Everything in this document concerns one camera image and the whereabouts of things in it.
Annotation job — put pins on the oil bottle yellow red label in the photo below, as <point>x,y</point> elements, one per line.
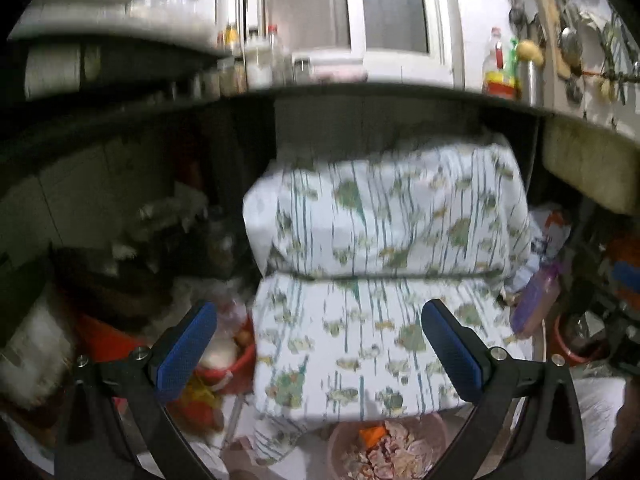
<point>500,80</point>

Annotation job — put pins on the steel cup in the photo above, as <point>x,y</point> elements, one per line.
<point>531,85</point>

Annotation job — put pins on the steel range hood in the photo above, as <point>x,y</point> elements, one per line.
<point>125,5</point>

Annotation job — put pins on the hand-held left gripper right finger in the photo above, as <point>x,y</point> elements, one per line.
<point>452,350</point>

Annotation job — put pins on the red plastic basin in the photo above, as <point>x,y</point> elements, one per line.
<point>235,370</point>

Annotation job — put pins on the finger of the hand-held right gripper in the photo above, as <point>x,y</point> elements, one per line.
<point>629,280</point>

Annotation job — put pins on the yellow label sauce bottle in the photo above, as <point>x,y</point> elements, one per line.
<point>231,40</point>

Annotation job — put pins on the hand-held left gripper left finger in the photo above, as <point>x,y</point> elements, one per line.
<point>185,347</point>

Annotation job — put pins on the pink cloth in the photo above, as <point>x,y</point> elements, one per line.
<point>340,74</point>

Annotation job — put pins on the steel sink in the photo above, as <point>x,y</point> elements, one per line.
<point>590,170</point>

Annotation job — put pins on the white bag with orange print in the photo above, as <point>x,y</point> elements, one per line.
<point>550,232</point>

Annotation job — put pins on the wooden cutting board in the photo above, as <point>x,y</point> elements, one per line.
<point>550,20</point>

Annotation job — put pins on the clear bottle with red cap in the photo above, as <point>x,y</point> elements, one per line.
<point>276,57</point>

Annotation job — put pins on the small glass jar black lid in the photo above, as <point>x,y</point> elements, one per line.
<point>301,71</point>

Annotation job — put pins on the white crumpled hanging bag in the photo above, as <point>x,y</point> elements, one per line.
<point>590,7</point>

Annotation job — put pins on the brown paper bag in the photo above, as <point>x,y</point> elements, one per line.
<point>400,450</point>

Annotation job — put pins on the potato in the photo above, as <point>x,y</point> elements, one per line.
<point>529,52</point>

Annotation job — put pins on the printed cloth cover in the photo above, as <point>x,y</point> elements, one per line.
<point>390,220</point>

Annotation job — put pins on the pink plastic basket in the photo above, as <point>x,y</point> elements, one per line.
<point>337,445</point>

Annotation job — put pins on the glass jar with white powder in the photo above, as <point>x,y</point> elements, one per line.
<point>258,67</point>

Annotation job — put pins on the steel ladle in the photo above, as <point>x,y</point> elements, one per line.
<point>571,47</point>

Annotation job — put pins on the yellow red plastic bag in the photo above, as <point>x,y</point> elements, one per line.
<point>200,405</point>

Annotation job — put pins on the white framed window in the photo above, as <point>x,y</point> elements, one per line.
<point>390,10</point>

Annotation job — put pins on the green plastic bottle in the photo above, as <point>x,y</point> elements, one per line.
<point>513,57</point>

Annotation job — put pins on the orange plastic container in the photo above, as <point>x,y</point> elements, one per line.
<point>622,250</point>

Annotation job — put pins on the purple package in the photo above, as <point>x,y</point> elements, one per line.
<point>535,302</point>

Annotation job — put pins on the red plastic bucket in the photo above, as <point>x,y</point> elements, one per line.
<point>580,355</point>

